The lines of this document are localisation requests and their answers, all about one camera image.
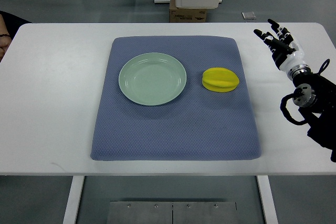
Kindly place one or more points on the seated person at left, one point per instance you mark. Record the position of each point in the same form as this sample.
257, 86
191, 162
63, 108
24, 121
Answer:
10, 24

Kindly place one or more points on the metal base plate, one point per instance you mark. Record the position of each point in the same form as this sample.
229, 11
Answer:
172, 212

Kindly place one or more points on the left white table leg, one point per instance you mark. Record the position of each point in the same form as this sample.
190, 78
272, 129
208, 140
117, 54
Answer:
73, 201

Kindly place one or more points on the blue textured mat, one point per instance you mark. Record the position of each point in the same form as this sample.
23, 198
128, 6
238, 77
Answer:
199, 125

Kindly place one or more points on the white floor bar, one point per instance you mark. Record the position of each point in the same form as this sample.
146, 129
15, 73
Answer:
162, 0

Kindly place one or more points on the light green plate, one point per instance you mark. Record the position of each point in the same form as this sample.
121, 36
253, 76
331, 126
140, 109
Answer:
152, 79

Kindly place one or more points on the brown cardboard box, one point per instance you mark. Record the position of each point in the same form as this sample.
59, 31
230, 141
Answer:
182, 15

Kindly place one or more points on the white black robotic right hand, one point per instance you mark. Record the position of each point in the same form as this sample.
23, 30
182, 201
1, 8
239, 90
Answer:
286, 53

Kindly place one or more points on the white table leg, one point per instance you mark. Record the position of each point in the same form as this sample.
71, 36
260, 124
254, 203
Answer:
73, 201
267, 200

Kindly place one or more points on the yellow starfruit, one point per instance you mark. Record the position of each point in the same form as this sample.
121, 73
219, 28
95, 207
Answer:
220, 80

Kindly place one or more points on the small grey floor plate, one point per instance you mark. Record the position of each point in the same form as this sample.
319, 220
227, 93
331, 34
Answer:
248, 15

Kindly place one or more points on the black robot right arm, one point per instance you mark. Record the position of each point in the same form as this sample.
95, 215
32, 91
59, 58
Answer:
315, 97

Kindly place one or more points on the right white table leg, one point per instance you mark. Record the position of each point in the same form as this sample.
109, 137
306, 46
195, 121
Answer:
267, 200

